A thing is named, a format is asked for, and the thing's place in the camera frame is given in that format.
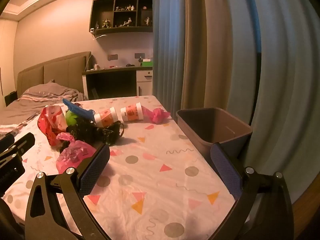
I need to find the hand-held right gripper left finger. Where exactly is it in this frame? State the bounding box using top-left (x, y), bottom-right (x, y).
top-left (24, 143), bottom-right (112, 240)

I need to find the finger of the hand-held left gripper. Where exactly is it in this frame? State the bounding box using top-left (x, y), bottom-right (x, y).
top-left (0, 132), bottom-right (35, 160)
top-left (0, 159), bottom-right (25, 193)

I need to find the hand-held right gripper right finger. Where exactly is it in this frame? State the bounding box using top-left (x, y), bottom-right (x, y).
top-left (210, 142), bottom-right (295, 240)

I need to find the red plastic bag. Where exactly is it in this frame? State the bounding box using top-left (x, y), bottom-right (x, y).
top-left (37, 106), bottom-right (69, 147)

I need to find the white orange paper cup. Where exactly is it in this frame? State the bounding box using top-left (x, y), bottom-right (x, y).
top-left (94, 107), bottom-right (119, 128)
top-left (120, 102), bottom-right (145, 122)

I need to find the grey plastic trash bin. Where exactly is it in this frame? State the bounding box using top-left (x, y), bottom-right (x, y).
top-left (176, 107), bottom-right (253, 178)

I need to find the blue chenille cloth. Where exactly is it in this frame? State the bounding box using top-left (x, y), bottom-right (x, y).
top-left (62, 98), bottom-right (97, 123)

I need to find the pink plastic bag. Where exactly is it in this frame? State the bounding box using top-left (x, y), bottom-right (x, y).
top-left (55, 132), bottom-right (97, 174)

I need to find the black patterned bag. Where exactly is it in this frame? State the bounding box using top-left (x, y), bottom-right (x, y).
top-left (66, 120), bottom-right (127, 145)

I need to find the black bedside panel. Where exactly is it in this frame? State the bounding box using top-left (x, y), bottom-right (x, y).
top-left (4, 91), bottom-right (18, 108)

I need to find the grey striped duvet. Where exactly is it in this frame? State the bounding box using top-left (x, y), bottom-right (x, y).
top-left (0, 81), bottom-right (88, 135)

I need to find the green plastic wrapper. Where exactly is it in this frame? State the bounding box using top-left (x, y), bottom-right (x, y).
top-left (65, 110), bottom-right (79, 127)

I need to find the padded bed headboard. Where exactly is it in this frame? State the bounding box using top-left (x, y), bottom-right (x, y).
top-left (17, 51), bottom-right (92, 98)

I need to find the white drawer cabinet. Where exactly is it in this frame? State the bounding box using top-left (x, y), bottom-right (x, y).
top-left (136, 70), bottom-right (153, 97)

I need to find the dark desk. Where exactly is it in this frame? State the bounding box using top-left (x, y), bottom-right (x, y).
top-left (82, 66), bottom-right (153, 100)

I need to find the pale grey curtain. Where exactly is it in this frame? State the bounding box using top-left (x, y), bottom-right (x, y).
top-left (220, 0), bottom-right (320, 200)

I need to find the beige curtain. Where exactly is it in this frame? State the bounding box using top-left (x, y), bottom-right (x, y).
top-left (185, 0), bottom-right (253, 124)

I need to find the white clip lamp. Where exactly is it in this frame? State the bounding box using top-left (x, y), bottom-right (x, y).
top-left (90, 29), bottom-right (108, 40)

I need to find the blue curtain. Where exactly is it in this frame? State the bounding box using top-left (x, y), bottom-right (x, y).
top-left (152, 0), bottom-right (208, 112)

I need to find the row of shelf figurines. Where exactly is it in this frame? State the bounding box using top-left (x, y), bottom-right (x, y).
top-left (95, 4), bottom-right (153, 29)

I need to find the dark wall shelf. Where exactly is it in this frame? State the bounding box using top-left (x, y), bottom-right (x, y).
top-left (89, 0), bottom-right (153, 36)

